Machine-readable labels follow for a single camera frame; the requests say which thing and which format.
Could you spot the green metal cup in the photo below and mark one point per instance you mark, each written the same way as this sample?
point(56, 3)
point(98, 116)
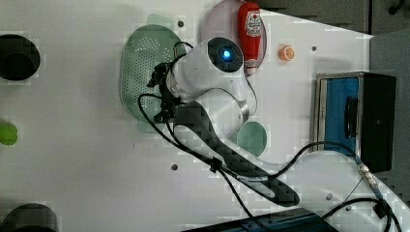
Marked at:
point(253, 138)

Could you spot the red ketchup bottle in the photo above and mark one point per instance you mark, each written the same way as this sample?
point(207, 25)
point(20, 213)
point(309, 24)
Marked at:
point(250, 31)

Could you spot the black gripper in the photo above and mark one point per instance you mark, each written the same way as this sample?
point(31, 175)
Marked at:
point(169, 102)

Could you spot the toy orange slice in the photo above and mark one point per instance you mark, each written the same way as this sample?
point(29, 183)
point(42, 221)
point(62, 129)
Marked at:
point(286, 53)

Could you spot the blue bin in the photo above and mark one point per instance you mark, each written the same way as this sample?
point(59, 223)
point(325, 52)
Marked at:
point(296, 220)

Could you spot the black toaster oven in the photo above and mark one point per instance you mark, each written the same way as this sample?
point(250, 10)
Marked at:
point(357, 110)

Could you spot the black cylinder holder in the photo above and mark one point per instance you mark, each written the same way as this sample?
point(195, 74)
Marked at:
point(19, 57)
point(32, 217)

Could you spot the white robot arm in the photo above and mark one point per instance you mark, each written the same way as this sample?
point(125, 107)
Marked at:
point(207, 97)

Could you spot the green strainer bowl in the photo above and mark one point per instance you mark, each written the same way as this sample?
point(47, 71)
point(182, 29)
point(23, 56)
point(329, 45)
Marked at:
point(150, 44)

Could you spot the small green cup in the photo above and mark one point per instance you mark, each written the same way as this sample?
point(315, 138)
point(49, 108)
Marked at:
point(8, 134)

